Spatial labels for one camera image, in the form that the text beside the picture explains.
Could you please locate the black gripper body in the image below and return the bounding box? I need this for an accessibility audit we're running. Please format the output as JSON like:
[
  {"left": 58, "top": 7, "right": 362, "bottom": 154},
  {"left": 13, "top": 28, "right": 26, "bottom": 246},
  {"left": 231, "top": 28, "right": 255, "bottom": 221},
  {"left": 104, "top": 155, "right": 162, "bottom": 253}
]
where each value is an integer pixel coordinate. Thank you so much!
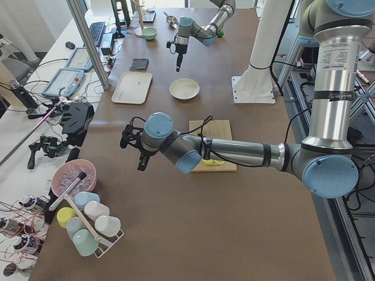
[
  {"left": 176, "top": 44, "right": 185, "bottom": 72},
  {"left": 136, "top": 140, "right": 158, "bottom": 161}
]

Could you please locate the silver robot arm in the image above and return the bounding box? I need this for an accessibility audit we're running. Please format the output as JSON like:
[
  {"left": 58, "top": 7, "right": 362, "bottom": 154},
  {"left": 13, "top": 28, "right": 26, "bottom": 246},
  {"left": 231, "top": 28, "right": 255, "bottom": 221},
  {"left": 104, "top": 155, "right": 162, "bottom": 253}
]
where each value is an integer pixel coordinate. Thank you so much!
[
  {"left": 167, "top": 0, "right": 236, "bottom": 72},
  {"left": 136, "top": 1, "right": 374, "bottom": 198}
]

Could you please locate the cream rabbit tray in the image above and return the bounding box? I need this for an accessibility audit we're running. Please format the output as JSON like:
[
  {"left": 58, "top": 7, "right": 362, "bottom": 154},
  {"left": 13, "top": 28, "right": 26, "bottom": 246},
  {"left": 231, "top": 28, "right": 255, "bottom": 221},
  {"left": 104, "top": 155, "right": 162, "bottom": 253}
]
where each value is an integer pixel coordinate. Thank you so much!
[{"left": 111, "top": 71, "right": 152, "bottom": 105}]

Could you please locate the steel ice scoop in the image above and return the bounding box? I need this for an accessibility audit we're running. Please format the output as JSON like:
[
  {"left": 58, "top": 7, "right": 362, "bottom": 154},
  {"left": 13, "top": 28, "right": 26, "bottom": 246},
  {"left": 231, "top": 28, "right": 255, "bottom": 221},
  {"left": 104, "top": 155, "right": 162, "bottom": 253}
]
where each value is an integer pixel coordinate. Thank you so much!
[{"left": 163, "top": 11, "right": 179, "bottom": 29}]

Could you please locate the mint green bowl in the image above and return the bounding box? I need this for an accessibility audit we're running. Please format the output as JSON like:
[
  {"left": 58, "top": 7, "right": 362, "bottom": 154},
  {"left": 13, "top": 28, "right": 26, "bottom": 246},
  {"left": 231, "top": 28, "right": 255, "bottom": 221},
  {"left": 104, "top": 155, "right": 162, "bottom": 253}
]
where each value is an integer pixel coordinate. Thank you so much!
[{"left": 141, "top": 27, "right": 158, "bottom": 40}]

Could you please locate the white round plate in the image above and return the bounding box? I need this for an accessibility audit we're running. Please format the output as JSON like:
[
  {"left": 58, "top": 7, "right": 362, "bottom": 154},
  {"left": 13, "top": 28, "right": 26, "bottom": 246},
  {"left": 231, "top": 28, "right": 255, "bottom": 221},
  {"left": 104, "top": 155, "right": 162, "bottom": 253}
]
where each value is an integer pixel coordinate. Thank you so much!
[{"left": 169, "top": 78, "right": 200, "bottom": 100}]

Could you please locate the folded grey cloth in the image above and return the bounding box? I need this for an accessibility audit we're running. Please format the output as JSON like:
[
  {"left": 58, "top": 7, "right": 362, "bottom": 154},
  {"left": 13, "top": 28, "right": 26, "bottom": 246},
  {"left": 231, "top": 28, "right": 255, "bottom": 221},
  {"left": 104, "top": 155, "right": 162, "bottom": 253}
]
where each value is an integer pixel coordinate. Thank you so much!
[{"left": 130, "top": 58, "right": 149, "bottom": 70}]

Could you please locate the steel muddler black tip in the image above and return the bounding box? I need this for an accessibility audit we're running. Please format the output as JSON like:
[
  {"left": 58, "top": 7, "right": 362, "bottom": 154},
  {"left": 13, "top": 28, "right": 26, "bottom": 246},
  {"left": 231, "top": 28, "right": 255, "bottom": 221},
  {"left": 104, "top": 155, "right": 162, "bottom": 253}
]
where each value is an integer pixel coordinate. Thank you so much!
[{"left": 48, "top": 172, "right": 87, "bottom": 212}]

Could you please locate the pink plastic cup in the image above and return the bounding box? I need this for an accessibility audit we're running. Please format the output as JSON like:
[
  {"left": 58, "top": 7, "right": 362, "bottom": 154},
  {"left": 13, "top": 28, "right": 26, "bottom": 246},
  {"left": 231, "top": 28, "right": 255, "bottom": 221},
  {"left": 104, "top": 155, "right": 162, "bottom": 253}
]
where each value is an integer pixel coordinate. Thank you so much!
[{"left": 84, "top": 200, "right": 110, "bottom": 222}]

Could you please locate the light blue plastic cup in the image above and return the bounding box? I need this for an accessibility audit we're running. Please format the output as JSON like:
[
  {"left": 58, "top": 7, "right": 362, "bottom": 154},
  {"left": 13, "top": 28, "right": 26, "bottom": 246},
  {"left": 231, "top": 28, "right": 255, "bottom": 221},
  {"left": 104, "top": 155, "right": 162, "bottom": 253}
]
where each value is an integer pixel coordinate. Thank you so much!
[{"left": 74, "top": 191, "right": 100, "bottom": 211}]

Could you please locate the white plastic cup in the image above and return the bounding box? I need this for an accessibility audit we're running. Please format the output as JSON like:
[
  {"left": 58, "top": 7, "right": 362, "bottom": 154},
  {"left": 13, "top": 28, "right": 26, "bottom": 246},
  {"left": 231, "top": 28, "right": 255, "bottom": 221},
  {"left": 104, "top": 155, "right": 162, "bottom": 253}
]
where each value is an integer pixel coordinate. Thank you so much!
[{"left": 94, "top": 215, "right": 121, "bottom": 237}]

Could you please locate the bamboo cutting board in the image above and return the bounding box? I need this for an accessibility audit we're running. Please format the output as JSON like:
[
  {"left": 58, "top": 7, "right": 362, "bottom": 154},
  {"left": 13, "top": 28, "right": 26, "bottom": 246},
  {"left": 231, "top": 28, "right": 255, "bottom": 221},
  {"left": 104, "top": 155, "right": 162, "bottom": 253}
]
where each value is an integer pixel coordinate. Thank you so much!
[{"left": 193, "top": 120, "right": 237, "bottom": 173}]

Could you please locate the pink bowl of ice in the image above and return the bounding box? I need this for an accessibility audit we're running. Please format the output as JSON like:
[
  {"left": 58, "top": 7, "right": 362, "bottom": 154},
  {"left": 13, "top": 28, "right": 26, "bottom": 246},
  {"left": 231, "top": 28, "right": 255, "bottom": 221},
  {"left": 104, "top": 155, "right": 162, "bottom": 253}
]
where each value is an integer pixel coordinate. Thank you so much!
[{"left": 52, "top": 159, "right": 97, "bottom": 197}]

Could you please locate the black keyboard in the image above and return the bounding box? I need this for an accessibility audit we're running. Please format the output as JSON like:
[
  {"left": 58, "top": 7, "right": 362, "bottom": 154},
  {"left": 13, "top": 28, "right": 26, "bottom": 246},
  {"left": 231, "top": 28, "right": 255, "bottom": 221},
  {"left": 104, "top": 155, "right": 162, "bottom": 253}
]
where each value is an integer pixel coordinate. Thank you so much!
[{"left": 89, "top": 22, "right": 105, "bottom": 47}]

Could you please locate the grey plastic cup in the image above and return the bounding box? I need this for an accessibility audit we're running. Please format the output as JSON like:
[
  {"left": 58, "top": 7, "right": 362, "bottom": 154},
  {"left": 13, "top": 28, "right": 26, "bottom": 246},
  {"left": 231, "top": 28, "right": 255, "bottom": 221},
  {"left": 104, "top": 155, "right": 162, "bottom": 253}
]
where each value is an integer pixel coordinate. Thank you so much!
[{"left": 66, "top": 217, "right": 86, "bottom": 241}]

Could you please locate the yellow plastic cup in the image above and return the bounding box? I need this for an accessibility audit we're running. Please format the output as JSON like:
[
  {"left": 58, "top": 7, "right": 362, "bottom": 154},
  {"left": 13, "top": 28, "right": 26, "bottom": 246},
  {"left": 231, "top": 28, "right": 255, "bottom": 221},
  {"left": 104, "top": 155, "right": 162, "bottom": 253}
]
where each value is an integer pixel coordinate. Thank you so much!
[{"left": 57, "top": 207, "right": 77, "bottom": 228}]

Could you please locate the blue teach pendant far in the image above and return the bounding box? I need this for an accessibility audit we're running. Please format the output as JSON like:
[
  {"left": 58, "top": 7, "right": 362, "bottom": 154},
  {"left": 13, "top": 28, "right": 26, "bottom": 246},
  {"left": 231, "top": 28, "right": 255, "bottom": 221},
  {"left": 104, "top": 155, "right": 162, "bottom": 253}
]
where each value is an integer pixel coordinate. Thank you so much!
[{"left": 66, "top": 47, "right": 93, "bottom": 72}]

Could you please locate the blue teach pendant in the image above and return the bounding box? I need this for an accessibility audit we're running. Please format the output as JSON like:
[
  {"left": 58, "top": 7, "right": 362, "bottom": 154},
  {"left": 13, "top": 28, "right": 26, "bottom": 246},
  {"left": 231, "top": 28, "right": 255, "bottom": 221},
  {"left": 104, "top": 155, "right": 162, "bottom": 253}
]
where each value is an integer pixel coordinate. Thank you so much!
[
  {"left": 42, "top": 68, "right": 84, "bottom": 98},
  {"left": 66, "top": 47, "right": 93, "bottom": 72}
]

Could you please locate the mint plastic cup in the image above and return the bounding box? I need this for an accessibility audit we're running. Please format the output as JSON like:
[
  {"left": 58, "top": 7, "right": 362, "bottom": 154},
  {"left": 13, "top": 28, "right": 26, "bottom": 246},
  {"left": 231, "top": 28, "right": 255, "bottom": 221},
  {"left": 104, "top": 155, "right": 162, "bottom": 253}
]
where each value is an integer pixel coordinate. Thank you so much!
[{"left": 73, "top": 229, "right": 98, "bottom": 256}]

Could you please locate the blue teach pendant near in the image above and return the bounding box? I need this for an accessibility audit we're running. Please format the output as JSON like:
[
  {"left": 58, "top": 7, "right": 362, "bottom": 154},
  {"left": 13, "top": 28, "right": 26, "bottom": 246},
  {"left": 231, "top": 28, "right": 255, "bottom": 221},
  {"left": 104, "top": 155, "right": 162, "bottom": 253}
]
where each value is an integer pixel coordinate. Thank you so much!
[{"left": 42, "top": 68, "right": 84, "bottom": 98}]

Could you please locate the dark drink bottle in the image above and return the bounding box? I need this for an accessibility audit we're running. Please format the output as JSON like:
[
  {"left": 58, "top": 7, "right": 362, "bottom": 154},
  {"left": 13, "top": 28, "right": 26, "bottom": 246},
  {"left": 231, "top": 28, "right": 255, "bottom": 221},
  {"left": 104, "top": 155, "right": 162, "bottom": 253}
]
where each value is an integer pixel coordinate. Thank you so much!
[{"left": 19, "top": 196, "right": 47, "bottom": 213}]

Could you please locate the black thermos bottle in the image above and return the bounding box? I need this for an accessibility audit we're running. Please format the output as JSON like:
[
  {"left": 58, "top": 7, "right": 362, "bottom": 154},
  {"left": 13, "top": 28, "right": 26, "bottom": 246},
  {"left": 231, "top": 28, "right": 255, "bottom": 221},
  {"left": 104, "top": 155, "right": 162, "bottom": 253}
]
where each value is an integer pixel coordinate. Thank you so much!
[{"left": 8, "top": 80, "right": 38, "bottom": 109}]

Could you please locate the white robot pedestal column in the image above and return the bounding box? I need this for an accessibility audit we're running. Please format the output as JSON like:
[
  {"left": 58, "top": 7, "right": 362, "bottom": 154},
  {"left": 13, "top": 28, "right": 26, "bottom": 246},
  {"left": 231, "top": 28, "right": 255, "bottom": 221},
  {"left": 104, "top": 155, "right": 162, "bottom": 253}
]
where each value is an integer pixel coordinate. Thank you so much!
[{"left": 232, "top": 0, "right": 294, "bottom": 104}]

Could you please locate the white wire cup rack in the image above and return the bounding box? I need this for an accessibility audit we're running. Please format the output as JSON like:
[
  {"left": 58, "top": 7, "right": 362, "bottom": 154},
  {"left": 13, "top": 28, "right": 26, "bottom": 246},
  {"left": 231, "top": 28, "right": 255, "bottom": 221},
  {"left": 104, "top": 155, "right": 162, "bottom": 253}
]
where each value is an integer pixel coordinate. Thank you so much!
[{"left": 94, "top": 230, "right": 125, "bottom": 258}]

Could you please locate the aluminium frame post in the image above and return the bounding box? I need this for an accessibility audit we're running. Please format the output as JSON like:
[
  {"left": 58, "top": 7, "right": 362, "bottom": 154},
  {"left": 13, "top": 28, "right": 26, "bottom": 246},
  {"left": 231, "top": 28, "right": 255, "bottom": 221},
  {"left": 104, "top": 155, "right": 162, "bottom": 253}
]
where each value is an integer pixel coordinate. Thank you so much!
[{"left": 66, "top": 0, "right": 110, "bottom": 90}]

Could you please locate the copper wire bottle holder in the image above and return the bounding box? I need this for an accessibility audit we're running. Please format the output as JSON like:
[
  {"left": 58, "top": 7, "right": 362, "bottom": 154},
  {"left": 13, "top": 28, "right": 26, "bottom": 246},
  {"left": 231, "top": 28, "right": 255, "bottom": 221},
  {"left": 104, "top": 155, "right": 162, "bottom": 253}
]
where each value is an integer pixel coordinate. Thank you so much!
[{"left": 1, "top": 201, "right": 49, "bottom": 265}]

